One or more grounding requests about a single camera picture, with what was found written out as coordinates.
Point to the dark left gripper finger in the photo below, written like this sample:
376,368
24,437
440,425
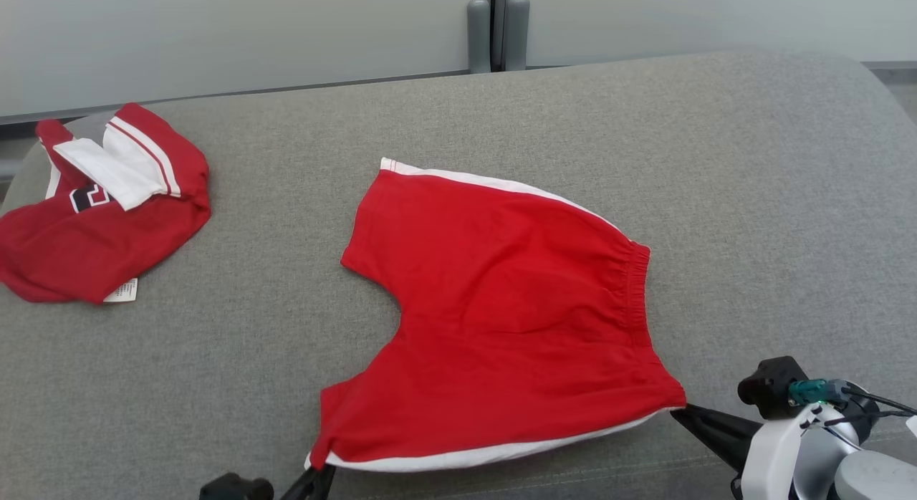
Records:
304,486
326,482

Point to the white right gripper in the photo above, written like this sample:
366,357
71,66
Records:
770,457

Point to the red shorts white side stripe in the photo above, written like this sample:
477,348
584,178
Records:
501,306

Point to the red Bulls basketball jersey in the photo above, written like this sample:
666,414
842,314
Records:
93,249

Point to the grey fabric sofa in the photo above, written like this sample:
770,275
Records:
251,357

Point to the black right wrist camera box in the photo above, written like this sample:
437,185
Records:
770,385

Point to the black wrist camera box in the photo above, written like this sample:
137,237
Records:
770,385
236,488

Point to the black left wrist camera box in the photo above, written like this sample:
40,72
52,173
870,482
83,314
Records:
236,488

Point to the grey partition post foot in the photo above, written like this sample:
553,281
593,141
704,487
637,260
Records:
479,34
516,31

